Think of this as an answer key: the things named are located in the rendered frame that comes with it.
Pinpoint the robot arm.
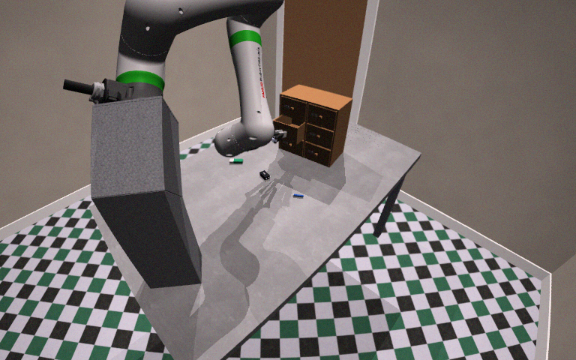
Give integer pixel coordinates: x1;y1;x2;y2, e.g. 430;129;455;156
63;0;284;158

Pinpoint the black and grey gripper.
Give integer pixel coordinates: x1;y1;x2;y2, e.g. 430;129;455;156
271;130;287;143

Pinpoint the small brown chest of drawers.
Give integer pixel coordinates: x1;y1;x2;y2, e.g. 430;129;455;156
279;85;353;167

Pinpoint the black nine-volt battery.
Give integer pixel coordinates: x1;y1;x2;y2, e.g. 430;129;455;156
259;170;270;180

